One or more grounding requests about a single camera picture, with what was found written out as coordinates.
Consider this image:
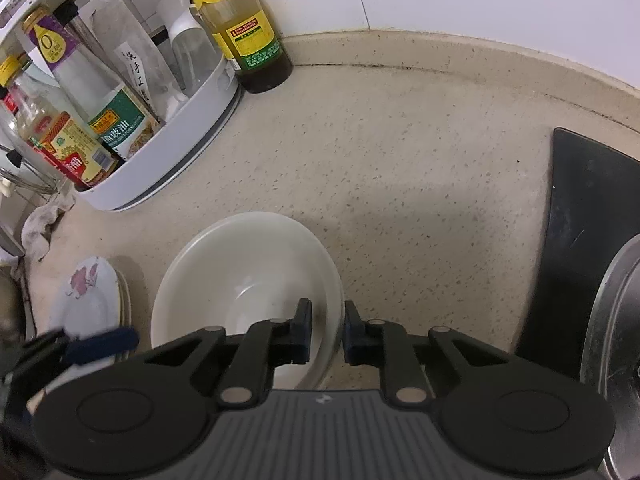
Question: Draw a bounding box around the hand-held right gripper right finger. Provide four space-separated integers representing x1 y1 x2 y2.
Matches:
342 301 521 407

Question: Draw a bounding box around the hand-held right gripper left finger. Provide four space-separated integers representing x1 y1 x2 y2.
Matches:
131 298 312 408

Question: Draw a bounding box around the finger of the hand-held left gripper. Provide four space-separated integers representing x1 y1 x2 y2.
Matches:
22 326 140 367

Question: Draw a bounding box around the white rag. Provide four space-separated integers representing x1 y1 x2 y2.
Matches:
21 191 77 261

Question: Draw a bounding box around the yellow-capped bottle with red label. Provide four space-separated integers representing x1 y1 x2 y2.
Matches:
0 55 126 188

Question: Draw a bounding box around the green-labelled sauce bottle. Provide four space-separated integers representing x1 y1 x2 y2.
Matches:
87 85 166 161

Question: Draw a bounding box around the white round condiment rack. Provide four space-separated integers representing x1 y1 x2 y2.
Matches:
0 0 241 211

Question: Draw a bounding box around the black stove top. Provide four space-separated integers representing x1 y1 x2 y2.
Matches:
515 127 640 376

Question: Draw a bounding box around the steel pot lid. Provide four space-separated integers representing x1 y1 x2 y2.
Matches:
579 234 640 480

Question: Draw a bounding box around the clear packet with black print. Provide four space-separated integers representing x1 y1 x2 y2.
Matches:
92 0 173 126

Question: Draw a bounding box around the purple-labelled clear bottle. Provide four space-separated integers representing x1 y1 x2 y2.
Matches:
22 5 126 126

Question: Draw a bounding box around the clear spray bottle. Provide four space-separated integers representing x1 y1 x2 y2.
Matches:
156 0 223 98

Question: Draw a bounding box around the oil bottle with yellow label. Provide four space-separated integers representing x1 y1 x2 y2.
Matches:
178 0 293 95

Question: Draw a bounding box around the clear bottle with black cap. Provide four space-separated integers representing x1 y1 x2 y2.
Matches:
54 1 126 96

